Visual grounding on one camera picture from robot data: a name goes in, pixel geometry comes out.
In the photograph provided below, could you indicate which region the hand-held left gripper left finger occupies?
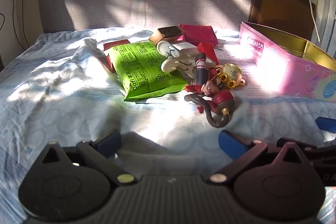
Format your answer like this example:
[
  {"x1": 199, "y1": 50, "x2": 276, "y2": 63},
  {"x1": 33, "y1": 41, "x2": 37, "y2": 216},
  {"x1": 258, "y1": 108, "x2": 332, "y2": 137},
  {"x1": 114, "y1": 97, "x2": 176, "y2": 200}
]
[{"x1": 39, "y1": 130, "x2": 137, "y2": 186}]

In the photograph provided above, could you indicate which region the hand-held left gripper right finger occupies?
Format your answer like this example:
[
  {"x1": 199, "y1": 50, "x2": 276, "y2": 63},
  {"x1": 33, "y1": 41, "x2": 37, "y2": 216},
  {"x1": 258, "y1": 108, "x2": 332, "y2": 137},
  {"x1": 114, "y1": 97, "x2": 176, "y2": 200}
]
[{"x1": 208, "y1": 130, "x2": 311, "y2": 185}]

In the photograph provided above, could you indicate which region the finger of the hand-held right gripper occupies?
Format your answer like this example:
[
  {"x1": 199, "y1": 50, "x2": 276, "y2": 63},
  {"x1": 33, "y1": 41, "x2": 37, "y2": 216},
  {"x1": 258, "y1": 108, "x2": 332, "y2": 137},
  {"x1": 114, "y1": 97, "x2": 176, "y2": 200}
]
[
  {"x1": 316, "y1": 117, "x2": 336, "y2": 134},
  {"x1": 277, "y1": 137, "x2": 336, "y2": 160}
]

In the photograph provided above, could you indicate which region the red-haired toy figure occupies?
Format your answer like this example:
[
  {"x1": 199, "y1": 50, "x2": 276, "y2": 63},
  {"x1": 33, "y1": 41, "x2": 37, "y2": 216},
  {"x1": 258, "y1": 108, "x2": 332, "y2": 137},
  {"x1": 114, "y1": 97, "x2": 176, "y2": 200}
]
[{"x1": 184, "y1": 53, "x2": 235, "y2": 128}]

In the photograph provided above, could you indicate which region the pink tin box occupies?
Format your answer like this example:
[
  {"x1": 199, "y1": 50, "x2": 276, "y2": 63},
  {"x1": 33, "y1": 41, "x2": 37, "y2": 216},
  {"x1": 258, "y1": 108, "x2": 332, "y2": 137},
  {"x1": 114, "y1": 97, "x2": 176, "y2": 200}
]
[{"x1": 239, "y1": 21, "x2": 336, "y2": 104}]

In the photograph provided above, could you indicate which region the gold keychain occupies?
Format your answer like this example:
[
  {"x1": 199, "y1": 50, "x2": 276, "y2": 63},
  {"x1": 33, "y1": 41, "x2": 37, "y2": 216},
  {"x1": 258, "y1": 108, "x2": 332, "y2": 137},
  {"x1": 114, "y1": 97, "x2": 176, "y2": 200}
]
[{"x1": 215, "y1": 63, "x2": 246, "y2": 89}]

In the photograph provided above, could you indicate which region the green snack packet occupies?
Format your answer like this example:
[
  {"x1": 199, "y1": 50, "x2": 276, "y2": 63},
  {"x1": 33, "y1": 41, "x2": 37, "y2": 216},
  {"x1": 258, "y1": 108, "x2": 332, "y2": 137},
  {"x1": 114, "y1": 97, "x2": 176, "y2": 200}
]
[{"x1": 108, "y1": 40, "x2": 189, "y2": 102}]

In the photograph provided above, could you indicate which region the red stapler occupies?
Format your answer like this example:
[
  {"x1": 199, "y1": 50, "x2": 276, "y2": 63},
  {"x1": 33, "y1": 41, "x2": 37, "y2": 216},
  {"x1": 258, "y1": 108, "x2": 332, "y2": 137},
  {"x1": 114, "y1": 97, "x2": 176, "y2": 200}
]
[{"x1": 197, "y1": 42, "x2": 219, "y2": 65}]

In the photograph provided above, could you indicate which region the white plastic toy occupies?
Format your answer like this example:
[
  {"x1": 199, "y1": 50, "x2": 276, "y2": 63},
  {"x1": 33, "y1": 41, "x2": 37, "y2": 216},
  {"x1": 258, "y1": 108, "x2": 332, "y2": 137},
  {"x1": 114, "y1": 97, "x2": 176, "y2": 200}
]
[{"x1": 157, "y1": 40, "x2": 200, "y2": 80}]

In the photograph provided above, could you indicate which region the small red box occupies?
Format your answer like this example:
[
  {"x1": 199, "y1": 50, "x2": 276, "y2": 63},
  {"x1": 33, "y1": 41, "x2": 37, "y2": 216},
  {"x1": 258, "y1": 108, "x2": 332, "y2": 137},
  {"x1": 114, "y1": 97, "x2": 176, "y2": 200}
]
[{"x1": 103, "y1": 40, "x2": 130, "y2": 73}]

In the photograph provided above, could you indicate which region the light blue patterned bed sheet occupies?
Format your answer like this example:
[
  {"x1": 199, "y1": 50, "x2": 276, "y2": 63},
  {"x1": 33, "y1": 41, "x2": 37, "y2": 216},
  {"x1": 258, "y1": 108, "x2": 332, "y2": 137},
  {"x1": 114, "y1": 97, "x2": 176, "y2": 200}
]
[{"x1": 0, "y1": 27, "x2": 336, "y2": 224}]

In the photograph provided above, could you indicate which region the white charger block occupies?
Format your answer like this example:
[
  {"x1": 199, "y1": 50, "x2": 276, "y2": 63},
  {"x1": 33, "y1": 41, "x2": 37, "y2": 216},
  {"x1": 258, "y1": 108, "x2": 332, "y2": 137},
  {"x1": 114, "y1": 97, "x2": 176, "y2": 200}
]
[{"x1": 171, "y1": 40, "x2": 197, "y2": 52}]

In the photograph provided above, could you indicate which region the magenta wallet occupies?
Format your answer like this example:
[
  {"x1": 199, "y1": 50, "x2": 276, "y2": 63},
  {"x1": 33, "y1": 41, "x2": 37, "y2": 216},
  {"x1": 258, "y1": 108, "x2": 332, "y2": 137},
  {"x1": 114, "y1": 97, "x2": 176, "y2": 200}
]
[{"x1": 178, "y1": 24, "x2": 219, "y2": 48}]

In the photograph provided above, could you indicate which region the small tan box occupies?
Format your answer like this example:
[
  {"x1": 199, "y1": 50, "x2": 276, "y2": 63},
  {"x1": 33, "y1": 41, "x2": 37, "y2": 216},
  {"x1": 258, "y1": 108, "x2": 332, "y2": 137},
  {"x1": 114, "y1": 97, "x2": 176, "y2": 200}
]
[{"x1": 149, "y1": 25, "x2": 184, "y2": 45}]

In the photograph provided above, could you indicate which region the brown woven case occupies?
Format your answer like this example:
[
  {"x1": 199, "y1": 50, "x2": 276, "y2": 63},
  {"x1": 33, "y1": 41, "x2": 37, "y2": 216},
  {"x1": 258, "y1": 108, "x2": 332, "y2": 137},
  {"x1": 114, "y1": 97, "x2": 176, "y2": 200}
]
[{"x1": 248, "y1": 0, "x2": 317, "y2": 41}]

